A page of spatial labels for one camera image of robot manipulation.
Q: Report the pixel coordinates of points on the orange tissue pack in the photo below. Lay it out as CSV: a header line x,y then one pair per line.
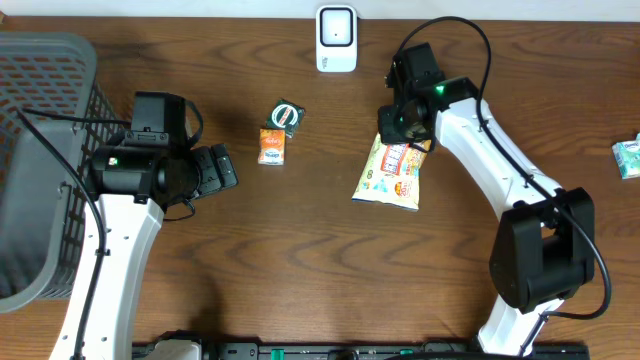
x,y
272,147

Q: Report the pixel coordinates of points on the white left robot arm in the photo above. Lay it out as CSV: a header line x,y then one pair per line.
x,y
130,190

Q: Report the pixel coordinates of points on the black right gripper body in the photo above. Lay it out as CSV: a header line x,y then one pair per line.
x,y
394,128

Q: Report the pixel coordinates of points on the dark green small box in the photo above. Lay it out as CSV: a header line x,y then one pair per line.
x,y
285,116

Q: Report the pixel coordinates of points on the grey plastic basket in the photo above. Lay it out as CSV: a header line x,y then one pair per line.
x,y
51,78

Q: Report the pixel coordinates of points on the white barcode scanner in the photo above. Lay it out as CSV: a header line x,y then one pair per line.
x,y
336,39

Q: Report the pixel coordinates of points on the green tissue pack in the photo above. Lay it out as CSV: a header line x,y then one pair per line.
x,y
627,157

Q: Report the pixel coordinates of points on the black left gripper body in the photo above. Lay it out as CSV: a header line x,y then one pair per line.
x,y
205,175

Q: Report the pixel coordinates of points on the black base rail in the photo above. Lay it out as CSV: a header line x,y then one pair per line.
x,y
430,350

